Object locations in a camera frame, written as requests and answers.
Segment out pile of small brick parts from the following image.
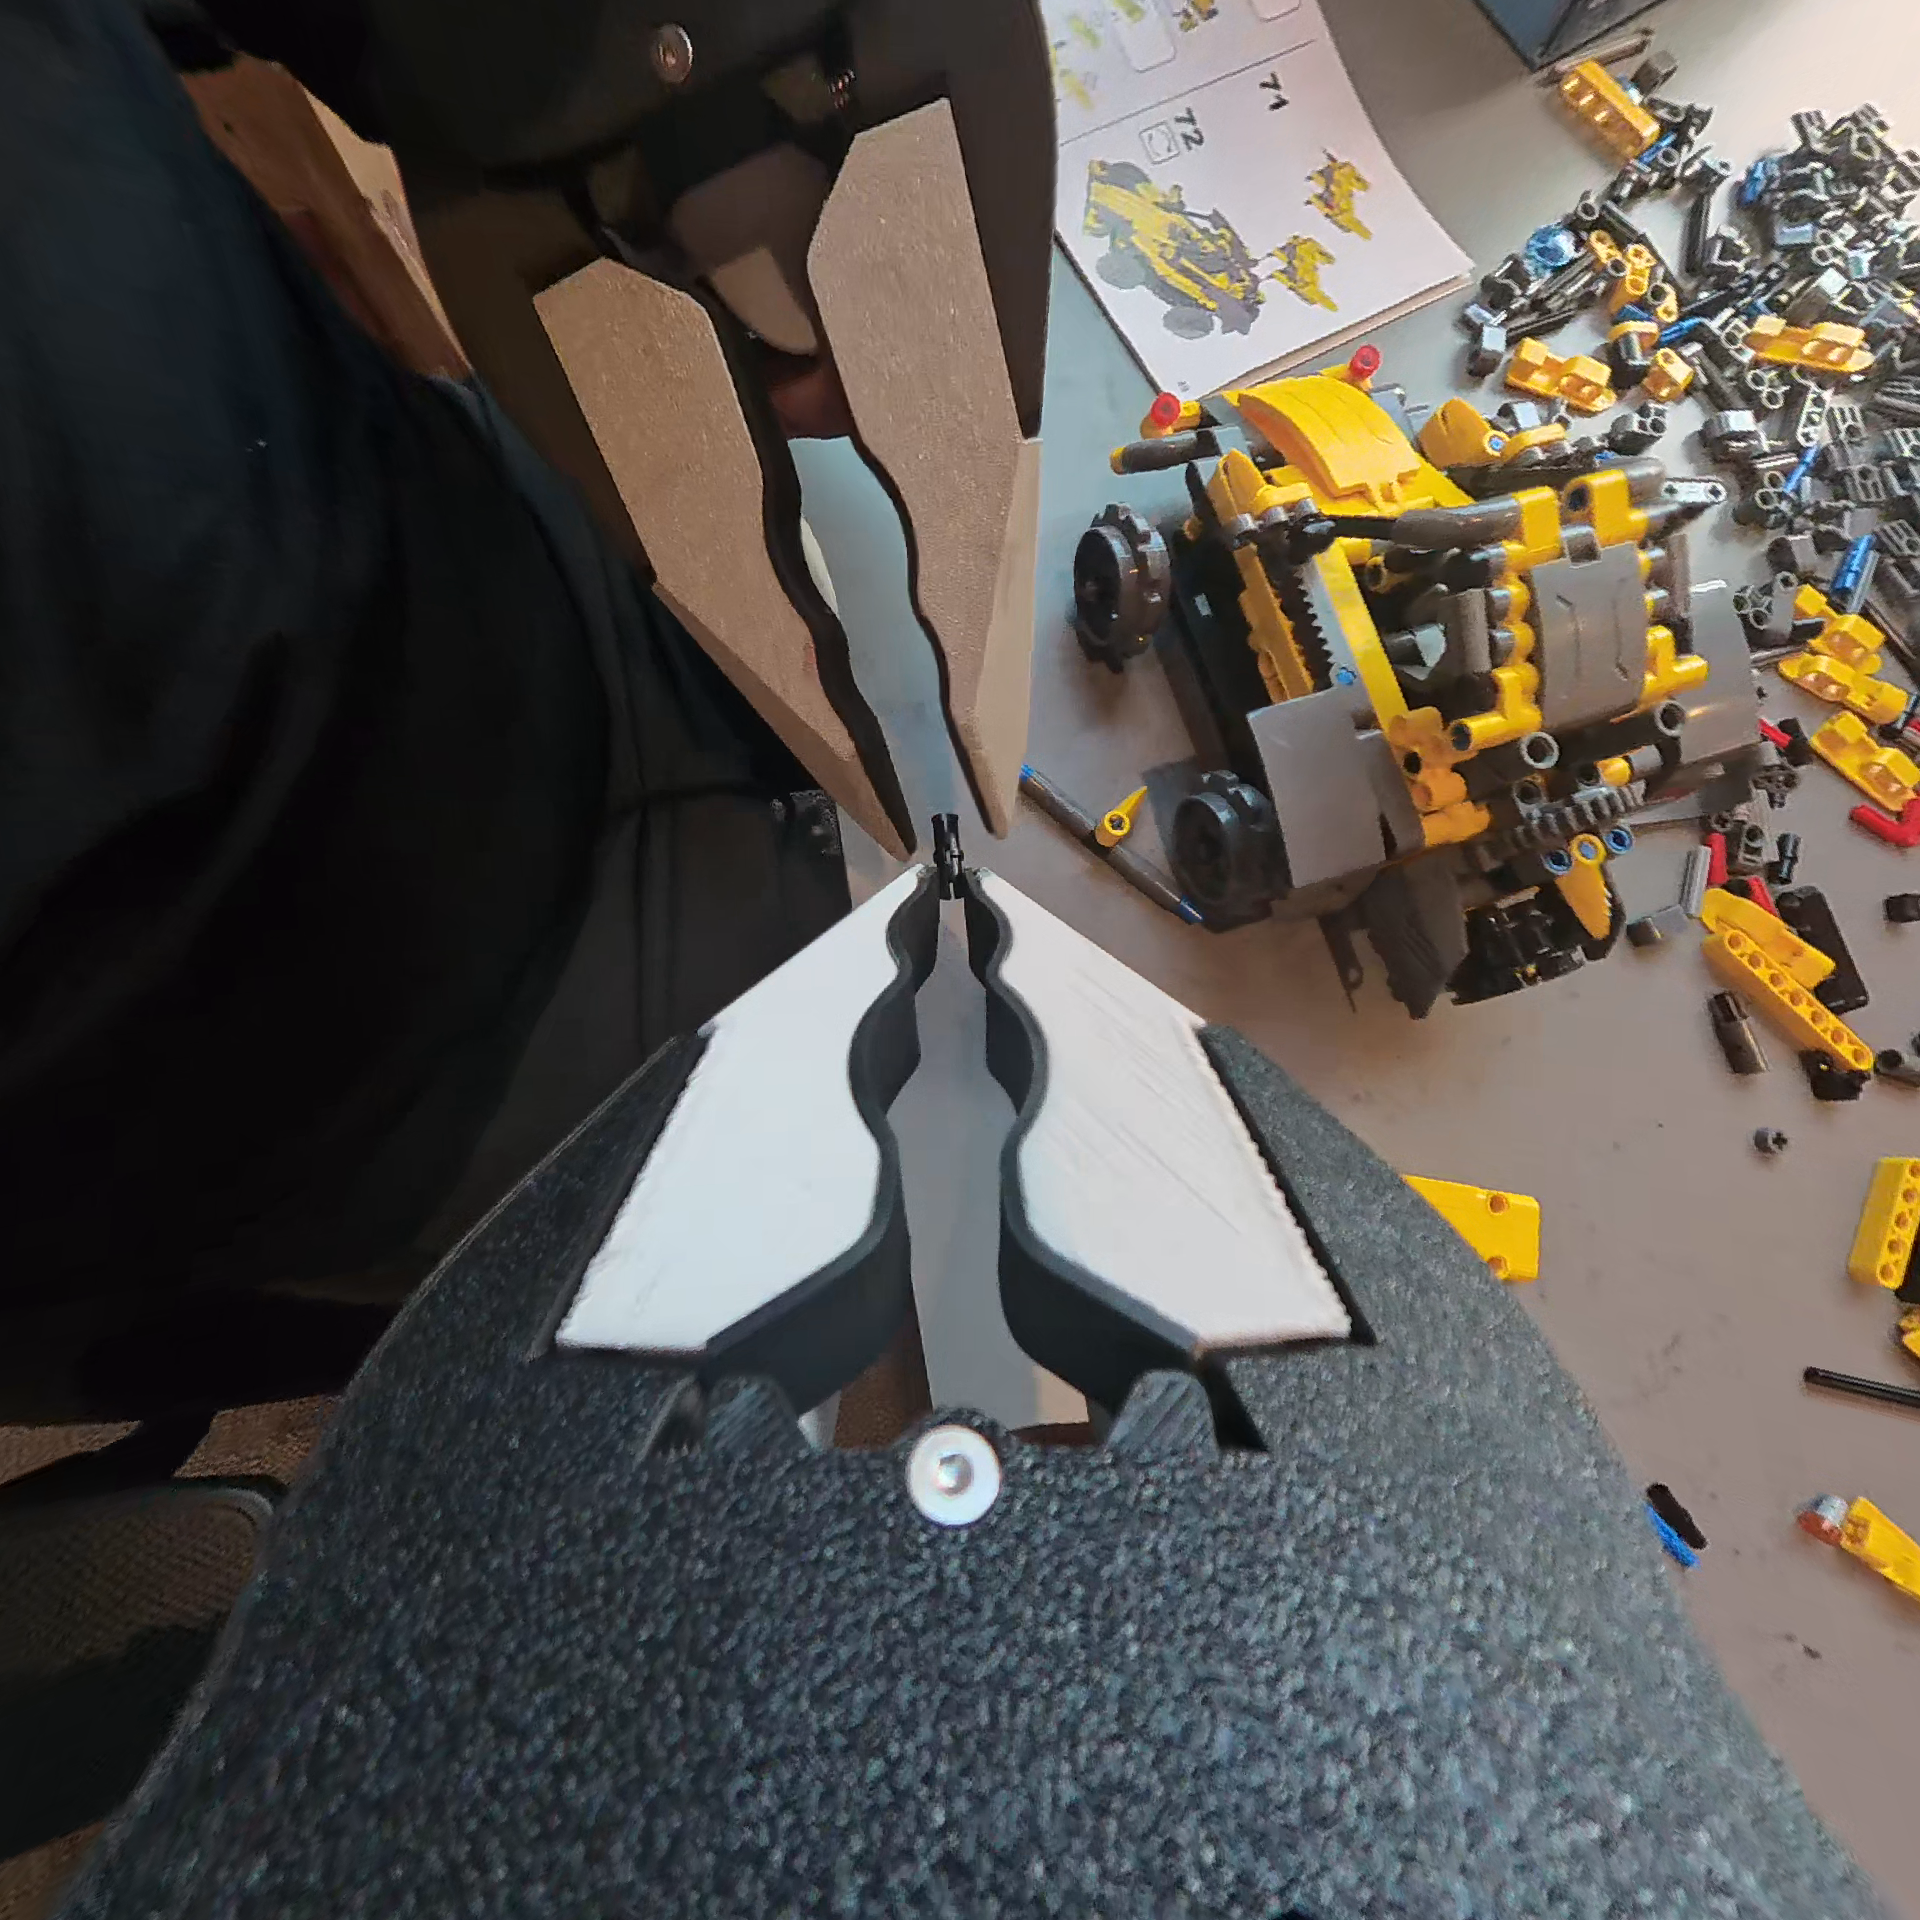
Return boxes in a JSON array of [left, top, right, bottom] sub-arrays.
[[1462, 52, 1920, 840]]

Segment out yellow grey brick vehicle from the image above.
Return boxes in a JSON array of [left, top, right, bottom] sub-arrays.
[[1072, 346, 1777, 1021]]

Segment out grey desk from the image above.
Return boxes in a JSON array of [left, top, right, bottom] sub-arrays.
[[794, 0, 1920, 1847]]

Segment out yellow rectangular brick panel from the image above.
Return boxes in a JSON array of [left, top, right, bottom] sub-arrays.
[[1401, 1175, 1545, 1285]]

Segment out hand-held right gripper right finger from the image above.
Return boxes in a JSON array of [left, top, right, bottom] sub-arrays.
[[962, 865, 1355, 1389]]

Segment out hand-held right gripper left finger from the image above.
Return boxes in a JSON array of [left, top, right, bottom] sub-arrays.
[[554, 865, 946, 1374]]

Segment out yellow five-hole beam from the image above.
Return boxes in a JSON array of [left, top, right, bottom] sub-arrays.
[[1846, 1154, 1920, 1290]]

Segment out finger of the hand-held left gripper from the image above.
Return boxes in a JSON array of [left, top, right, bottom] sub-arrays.
[[807, 93, 1046, 840], [533, 255, 920, 864]]

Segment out long yellow brick beam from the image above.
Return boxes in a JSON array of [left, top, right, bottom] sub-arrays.
[[1703, 885, 1875, 1073]]

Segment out grey axle blue tips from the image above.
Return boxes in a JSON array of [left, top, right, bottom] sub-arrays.
[[1019, 766, 1201, 924]]

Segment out white instruction booklet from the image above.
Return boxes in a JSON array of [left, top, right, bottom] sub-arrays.
[[1042, 0, 1478, 400]]

